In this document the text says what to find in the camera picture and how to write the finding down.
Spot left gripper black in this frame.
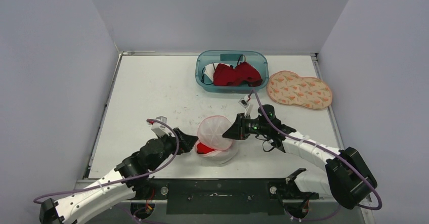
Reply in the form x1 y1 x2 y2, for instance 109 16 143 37
150 127 198 171

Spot bright red bra black straps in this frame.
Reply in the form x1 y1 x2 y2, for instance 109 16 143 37
196 141 219 155

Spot pink round mesh laundry bag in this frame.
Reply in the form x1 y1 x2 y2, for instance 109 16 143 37
194 115 239 166

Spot floral mesh laundry bag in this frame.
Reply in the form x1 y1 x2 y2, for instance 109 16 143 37
267 70 333 110

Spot teal plastic bin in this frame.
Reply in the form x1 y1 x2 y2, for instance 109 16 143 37
195 50 270 93

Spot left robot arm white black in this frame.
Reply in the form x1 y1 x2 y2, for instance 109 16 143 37
39 128 198 223

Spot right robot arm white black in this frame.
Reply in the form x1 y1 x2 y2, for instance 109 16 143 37
223 104 378 209

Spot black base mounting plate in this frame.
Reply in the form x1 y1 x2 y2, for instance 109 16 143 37
131 178 319 215

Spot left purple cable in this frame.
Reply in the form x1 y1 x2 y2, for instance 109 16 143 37
32 118 180 205

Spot purple cable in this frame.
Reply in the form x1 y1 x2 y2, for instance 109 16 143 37
249 87 383 211
32 118 180 205

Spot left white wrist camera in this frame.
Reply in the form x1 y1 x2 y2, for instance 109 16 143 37
150 116 167 137

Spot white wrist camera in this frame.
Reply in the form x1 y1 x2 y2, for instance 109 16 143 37
239 96 253 116
150 116 167 137

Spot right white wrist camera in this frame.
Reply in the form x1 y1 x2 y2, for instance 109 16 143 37
239 96 253 116

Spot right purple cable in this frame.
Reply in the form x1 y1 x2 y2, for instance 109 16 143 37
249 87 383 211

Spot white bra black straps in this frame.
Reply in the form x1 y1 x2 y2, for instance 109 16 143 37
200 62 230 86

